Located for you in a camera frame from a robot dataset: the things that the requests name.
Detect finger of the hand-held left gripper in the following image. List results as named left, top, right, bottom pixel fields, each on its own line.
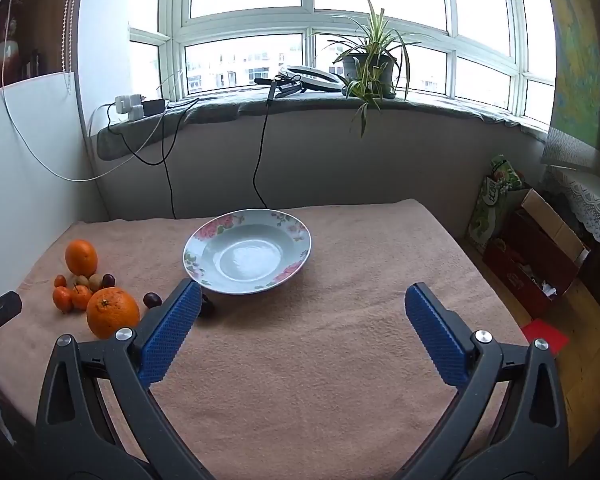
left=0, top=291, right=23, bottom=356

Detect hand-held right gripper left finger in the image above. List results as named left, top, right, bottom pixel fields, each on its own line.
left=35, top=277, right=216, bottom=480

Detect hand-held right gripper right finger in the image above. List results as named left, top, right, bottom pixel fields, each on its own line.
left=404, top=282, right=571, bottom=480

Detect large orange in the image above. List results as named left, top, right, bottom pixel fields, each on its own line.
left=86, top=286, right=141, bottom=340

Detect medium orange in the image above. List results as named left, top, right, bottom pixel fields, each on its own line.
left=64, top=240, right=99, bottom=278

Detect floral white plate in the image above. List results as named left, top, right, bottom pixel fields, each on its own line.
left=182, top=209, right=312, bottom=296

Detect red box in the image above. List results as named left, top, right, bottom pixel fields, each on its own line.
left=482, top=207, right=581, bottom=318

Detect red paper sheet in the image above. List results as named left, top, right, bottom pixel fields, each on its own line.
left=521, top=320, right=570, bottom=358

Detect green bag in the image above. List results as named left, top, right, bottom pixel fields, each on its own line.
left=467, top=155, right=526, bottom=256

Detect brown cardboard box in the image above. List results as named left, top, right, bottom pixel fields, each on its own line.
left=510, top=189, right=591, bottom=266

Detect white lace cloth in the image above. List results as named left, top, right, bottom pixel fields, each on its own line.
left=550, top=165, right=600, bottom=263

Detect grey windowsill cloth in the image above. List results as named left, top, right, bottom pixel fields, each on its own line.
left=96, top=87, right=556, bottom=163

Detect white power strip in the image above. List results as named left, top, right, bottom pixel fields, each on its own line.
left=114, top=93, right=147, bottom=122

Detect dark books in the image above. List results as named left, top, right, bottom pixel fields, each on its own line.
left=20, top=49, right=43, bottom=80

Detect red vase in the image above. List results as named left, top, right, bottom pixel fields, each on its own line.
left=0, top=15, right=21, bottom=88

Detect potted spider plant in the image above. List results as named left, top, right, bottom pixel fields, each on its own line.
left=312, top=0, right=423, bottom=138

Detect white flat device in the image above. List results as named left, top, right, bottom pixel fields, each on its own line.
left=286, top=66, right=348, bottom=93

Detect black power cable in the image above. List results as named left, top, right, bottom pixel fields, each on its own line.
left=105, top=102, right=201, bottom=220

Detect long white cable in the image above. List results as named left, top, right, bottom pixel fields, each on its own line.
left=0, top=0, right=201, bottom=182

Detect short white charger cable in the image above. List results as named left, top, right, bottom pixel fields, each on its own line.
left=86, top=102, right=117, bottom=181

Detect black cable with adapter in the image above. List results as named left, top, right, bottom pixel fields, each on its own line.
left=252, top=82, right=281, bottom=211

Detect black cable bundle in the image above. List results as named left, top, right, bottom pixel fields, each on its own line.
left=254, top=74, right=308, bottom=99

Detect white bead blind cord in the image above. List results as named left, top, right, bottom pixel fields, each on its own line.
left=60, top=0, right=78, bottom=96

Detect wall poster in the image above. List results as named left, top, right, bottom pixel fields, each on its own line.
left=540, top=0, right=600, bottom=156

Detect white window frame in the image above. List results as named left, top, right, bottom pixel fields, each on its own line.
left=129, top=0, right=556, bottom=128

